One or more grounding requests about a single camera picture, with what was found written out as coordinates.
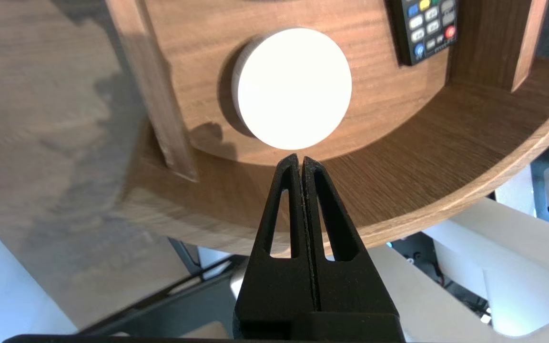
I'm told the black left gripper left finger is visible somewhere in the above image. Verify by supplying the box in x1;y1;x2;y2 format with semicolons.
234;153;320;316

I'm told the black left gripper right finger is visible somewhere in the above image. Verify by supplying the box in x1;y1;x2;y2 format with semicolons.
302;156;400;315

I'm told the curved wooden table drawer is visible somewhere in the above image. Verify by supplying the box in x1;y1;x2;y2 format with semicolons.
105;0;549;259

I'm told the white round smart speaker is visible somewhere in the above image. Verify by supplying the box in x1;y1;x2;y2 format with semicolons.
232;28;353;151

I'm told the black TV remote control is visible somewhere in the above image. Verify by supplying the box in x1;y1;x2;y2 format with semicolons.
386;0;459;67

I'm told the silver robot chassis with label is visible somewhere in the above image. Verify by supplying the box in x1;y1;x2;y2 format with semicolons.
79;157;549;343

